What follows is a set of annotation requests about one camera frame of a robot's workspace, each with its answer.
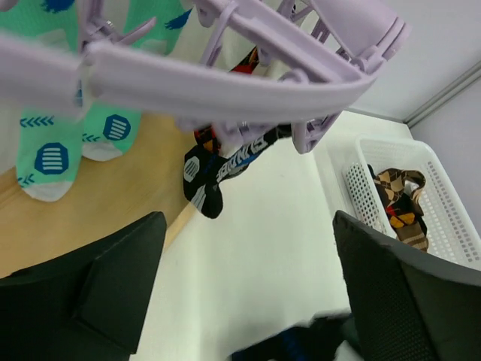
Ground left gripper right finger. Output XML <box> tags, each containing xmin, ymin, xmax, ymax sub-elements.
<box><xmin>333</xmin><ymin>211</ymin><xmax>480</xmax><ymax>360</ymax></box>

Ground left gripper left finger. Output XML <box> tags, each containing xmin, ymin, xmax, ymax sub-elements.
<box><xmin>1</xmin><ymin>211</ymin><xmax>167</xmax><ymax>360</ymax></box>

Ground brown argyle sock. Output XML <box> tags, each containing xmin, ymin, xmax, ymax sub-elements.
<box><xmin>368</xmin><ymin>165</ymin><xmax>429</xmax><ymax>253</ymax></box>

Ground mint green sock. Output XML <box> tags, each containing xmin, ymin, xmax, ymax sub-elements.
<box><xmin>78</xmin><ymin>0</ymin><xmax>193</xmax><ymax>162</ymax></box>
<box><xmin>1</xmin><ymin>1</ymin><xmax>83</xmax><ymax>202</ymax></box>

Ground black blue sport sock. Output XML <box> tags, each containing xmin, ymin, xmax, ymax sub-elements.
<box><xmin>183</xmin><ymin>124</ymin><xmax>292</xmax><ymax>219</ymax></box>

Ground red yellow argyle sock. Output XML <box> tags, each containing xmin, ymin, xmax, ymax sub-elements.
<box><xmin>193</xmin><ymin>47</ymin><xmax>262</xmax><ymax>155</ymax></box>

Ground purple round clip hanger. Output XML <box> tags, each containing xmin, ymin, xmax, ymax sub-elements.
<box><xmin>0</xmin><ymin>0</ymin><xmax>413</xmax><ymax>155</ymax></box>

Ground white plastic basket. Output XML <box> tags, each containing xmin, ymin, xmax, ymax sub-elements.
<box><xmin>333</xmin><ymin>135</ymin><xmax>480</xmax><ymax>269</ymax></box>

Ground wooden rack with tray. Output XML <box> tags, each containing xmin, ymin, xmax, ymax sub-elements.
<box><xmin>1</xmin><ymin>114</ymin><xmax>195</xmax><ymax>277</ymax></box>

